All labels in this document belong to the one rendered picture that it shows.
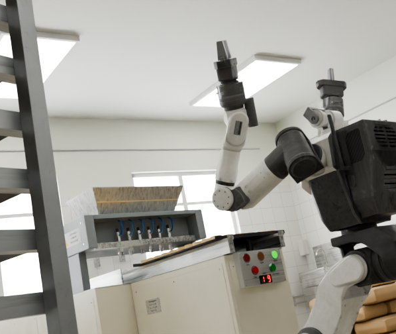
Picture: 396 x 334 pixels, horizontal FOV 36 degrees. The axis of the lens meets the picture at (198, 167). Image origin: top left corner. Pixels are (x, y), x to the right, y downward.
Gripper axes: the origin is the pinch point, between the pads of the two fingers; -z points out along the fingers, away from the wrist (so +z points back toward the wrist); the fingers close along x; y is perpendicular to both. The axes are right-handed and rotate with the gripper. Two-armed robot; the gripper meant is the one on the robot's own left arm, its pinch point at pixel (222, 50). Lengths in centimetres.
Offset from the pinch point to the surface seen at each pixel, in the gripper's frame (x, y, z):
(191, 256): 33, -39, 81
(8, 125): -116, -3, 5
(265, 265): 33, -8, 87
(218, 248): 25, -23, 75
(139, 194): 84, -80, 63
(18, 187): -119, -2, 14
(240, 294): 20, -16, 93
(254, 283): 24, -11, 91
